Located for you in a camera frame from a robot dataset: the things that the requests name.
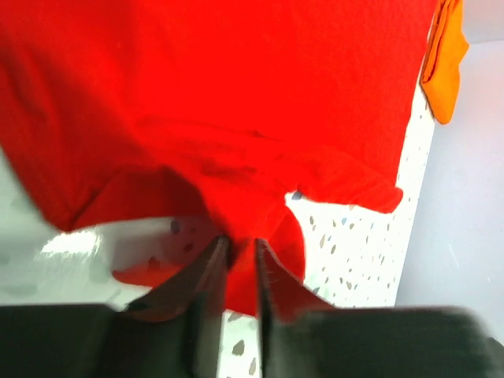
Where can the folded orange t shirt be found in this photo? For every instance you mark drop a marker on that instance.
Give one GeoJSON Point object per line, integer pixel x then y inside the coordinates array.
{"type": "Point", "coordinates": [447, 47]}

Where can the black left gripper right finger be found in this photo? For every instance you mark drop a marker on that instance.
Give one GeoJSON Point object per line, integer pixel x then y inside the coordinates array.
{"type": "Point", "coordinates": [304, 336]}

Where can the red t shirt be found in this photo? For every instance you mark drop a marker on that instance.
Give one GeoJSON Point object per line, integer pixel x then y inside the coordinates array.
{"type": "Point", "coordinates": [119, 110]}

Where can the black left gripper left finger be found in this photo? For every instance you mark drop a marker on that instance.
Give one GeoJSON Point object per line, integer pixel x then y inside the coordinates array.
{"type": "Point", "coordinates": [172, 331]}

